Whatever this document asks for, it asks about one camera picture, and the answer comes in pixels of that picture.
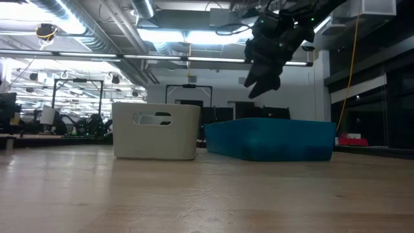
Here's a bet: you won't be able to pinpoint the white sheet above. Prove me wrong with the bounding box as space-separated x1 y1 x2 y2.
39 105 56 126

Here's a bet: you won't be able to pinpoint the black yellow cable reel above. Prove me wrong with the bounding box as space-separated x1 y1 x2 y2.
34 23 60 42

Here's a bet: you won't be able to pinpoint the yellow cable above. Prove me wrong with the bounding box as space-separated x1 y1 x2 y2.
334 9 360 133

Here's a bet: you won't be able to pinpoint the grey ceiling box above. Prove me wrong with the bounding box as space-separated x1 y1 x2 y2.
209 8 239 28

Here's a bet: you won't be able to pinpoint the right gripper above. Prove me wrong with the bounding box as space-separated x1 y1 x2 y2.
243 12 317 100

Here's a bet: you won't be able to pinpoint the red box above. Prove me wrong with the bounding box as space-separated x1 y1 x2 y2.
336 137 369 147

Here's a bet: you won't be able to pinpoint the blue plastic bin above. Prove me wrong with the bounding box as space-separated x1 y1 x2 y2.
204 117 338 162

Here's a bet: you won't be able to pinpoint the dark cabinets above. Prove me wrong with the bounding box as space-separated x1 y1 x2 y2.
200 101 291 121

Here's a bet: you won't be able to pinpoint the white ceiling unit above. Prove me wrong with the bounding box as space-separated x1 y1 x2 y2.
360 0 397 17

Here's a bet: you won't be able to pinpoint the silver spiral air duct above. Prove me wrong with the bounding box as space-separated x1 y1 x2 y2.
28 0 117 54

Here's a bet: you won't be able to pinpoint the grey plastic bin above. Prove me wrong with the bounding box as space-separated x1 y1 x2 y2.
111 102 202 161

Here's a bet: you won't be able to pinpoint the long LED light bar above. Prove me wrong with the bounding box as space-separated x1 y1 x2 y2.
0 49 314 67

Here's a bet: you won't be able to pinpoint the black monitor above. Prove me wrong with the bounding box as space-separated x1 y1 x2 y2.
0 92 17 130

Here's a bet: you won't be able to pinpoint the small black gantry frame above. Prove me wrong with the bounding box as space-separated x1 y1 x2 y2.
165 83 213 107

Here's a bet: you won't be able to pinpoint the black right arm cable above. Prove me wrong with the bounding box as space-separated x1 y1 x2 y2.
215 22 256 37

